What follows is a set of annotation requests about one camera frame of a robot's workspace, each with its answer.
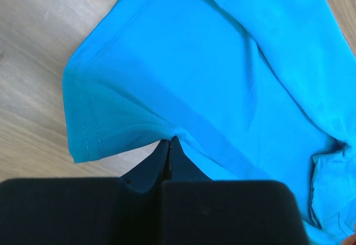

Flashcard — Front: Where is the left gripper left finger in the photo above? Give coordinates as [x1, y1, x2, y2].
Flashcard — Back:
[1, 141, 170, 244]

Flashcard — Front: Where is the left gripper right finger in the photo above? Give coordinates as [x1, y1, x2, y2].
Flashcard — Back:
[159, 138, 309, 244]

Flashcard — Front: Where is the teal t shirt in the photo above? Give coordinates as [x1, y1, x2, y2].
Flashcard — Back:
[62, 0, 355, 244]

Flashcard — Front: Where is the red plastic bin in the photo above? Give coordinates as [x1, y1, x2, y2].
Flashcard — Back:
[342, 234, 356, 245]

